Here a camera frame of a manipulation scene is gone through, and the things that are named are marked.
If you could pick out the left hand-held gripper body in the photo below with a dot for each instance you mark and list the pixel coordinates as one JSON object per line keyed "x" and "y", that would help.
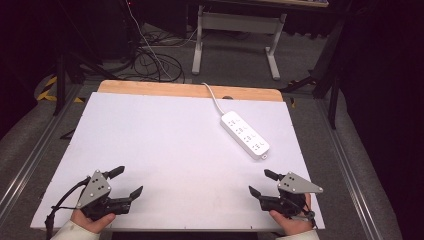
{"x": 95, "y": 191}

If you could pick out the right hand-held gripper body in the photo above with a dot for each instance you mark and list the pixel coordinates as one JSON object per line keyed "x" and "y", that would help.
{"x": 293, "y": 185}

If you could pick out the person's left hand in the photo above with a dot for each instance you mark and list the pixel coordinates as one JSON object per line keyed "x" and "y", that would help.
{"x": 91, "y": 224}

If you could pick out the person's right hand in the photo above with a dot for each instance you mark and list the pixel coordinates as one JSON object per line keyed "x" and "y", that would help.
{"x": 295, "y": 225}

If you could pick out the white power strip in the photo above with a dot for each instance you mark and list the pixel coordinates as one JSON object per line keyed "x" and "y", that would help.
{"x": 245, "y": 135}

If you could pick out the white board table cover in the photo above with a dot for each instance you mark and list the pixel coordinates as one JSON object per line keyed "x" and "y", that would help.
{"x": 160, "y": 150}

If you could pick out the black metal stand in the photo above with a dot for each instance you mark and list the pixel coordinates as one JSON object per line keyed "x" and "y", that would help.
{"x": 60, "y": 86}
{"x": 333, "y": 100}

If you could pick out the yellow black floor tape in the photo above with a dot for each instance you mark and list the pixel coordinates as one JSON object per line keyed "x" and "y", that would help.
{"x": 46, "y": 95}

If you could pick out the aluminium floor rail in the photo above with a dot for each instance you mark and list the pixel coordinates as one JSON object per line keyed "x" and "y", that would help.
{"x": 353, "y": 186}
{"x": 30, "y": 166}

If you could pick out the white metal desk frame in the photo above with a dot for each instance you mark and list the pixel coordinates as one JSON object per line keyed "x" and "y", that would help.
{"x": 233, "y": 22}

